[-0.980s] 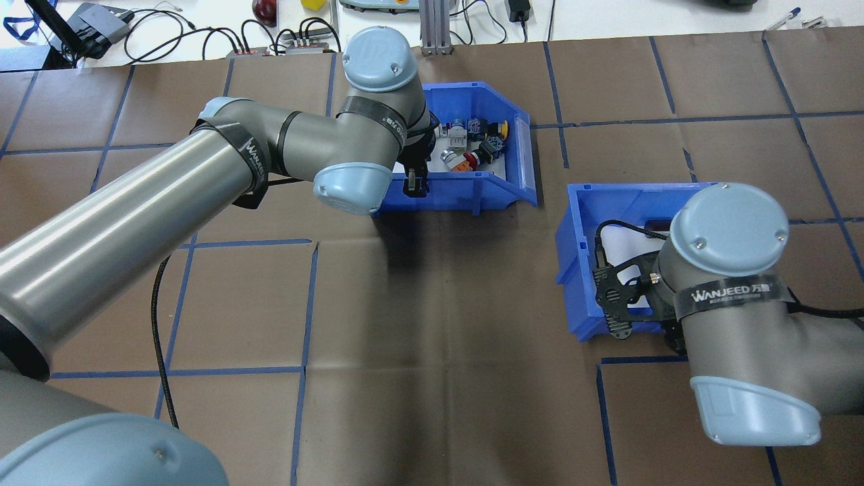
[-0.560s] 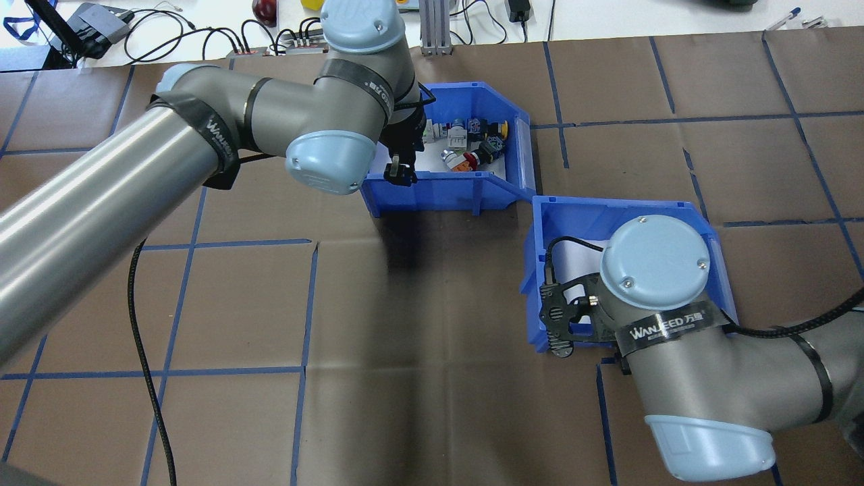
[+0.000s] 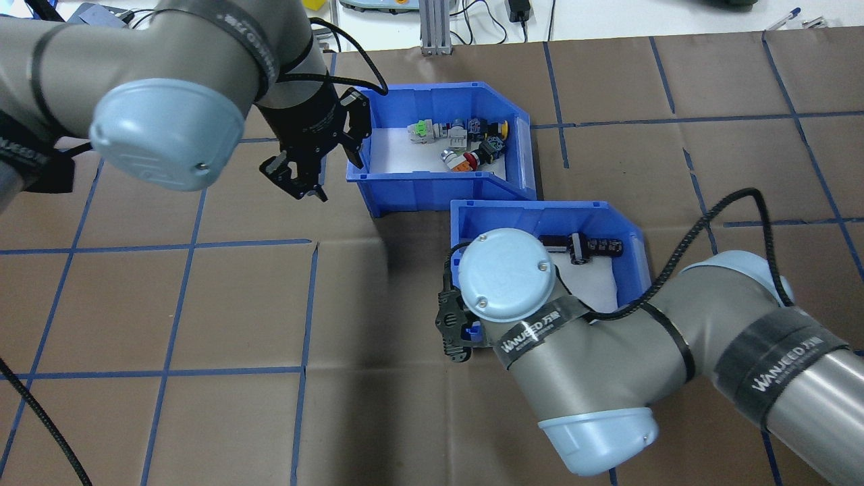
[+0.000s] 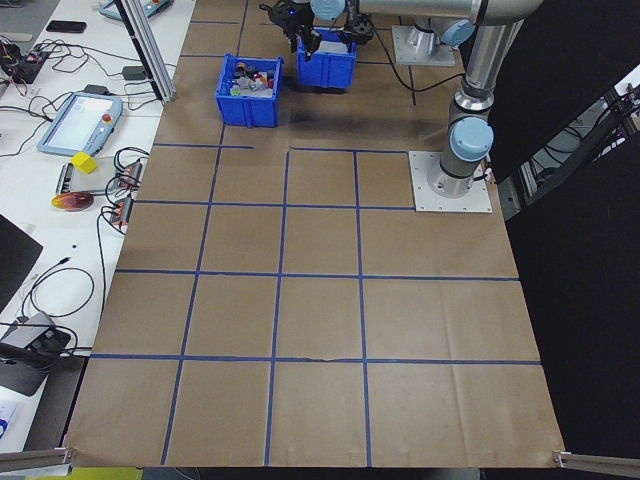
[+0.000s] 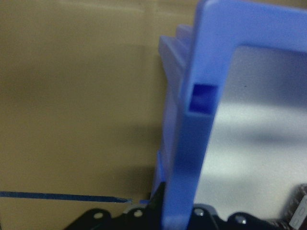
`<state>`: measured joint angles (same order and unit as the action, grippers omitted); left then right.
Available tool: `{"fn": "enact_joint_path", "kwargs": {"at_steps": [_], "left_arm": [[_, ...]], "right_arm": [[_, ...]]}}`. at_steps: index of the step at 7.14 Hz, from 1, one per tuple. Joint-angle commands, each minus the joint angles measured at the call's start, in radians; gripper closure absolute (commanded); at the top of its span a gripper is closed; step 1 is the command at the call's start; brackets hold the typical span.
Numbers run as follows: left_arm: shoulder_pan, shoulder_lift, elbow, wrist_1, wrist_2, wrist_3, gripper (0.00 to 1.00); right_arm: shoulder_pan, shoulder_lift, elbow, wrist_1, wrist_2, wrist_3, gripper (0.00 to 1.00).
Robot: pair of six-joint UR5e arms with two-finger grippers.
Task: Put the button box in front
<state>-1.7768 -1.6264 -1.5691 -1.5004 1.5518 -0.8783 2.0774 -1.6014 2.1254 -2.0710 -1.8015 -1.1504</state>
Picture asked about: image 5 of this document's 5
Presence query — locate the blue plastic storage bin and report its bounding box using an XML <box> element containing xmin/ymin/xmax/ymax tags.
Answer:
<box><xmin>150</xmin><ymin>0</ymin><xmax>307</xmax><ymax>230</ymax></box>

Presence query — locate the white foam liner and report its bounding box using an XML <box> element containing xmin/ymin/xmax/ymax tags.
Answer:
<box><xmin>193</xmin><ymin>44</ymin><xmax>307</xmax><ymax>218</ymax></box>

